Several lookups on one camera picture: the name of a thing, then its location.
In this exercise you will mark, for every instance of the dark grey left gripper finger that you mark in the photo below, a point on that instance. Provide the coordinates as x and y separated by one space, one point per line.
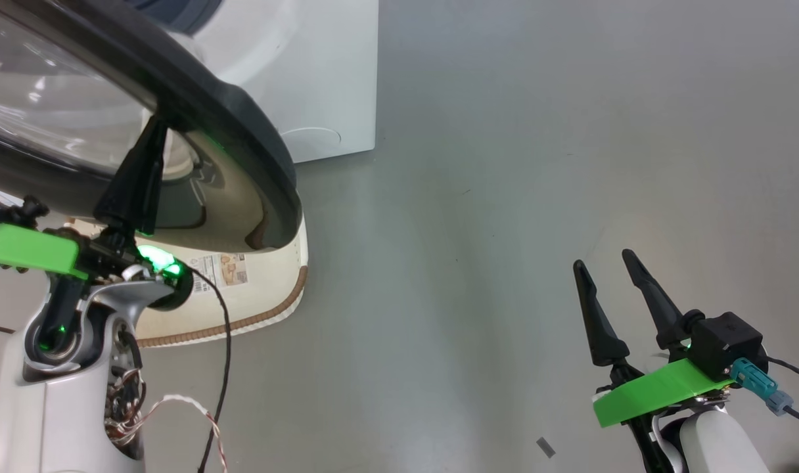
133 190

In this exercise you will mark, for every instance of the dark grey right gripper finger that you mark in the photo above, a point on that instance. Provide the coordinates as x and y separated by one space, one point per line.
659 315
600 328

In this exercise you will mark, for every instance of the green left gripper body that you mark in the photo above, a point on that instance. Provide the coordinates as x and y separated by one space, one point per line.
25 249

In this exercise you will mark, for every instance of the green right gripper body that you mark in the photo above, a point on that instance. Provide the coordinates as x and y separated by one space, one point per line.
656 394

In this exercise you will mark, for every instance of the black round glass washer door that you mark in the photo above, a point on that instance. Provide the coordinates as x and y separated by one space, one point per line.
242 125

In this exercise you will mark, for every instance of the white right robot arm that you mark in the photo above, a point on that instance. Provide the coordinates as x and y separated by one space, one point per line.
715 440

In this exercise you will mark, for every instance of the grey rubber door gasket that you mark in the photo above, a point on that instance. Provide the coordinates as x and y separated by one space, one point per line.
176 13

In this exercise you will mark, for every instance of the white washing machine body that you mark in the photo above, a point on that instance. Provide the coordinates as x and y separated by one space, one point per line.
307 66

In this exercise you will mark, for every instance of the paper sticker on basket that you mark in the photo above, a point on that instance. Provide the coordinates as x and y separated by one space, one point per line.
225 270

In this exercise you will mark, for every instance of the white basket with brown rim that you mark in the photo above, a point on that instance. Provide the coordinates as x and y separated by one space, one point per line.
255 309

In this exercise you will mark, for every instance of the round white filter cover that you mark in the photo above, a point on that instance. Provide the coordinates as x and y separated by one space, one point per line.
311 144

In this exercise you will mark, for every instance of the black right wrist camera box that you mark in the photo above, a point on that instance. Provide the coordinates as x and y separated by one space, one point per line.
725 341

